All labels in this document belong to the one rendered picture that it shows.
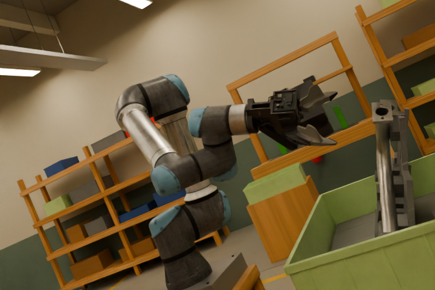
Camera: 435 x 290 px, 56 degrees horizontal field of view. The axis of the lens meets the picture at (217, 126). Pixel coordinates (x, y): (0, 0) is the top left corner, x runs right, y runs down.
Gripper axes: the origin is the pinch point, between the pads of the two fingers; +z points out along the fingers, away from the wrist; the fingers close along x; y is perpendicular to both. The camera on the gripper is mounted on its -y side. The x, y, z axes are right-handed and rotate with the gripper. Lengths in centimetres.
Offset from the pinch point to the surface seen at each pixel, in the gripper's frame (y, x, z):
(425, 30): -289, 382, 73
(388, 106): 1.5, 1.3, 10.5
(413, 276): -13.6, -29.7, 12.8
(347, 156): -433, 300, -30
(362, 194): -56, 13, 2
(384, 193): -11.2, -12.7, 8.7
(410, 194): -5.2, -16.5, 13.4
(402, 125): -3.2, -0.5, 13.3
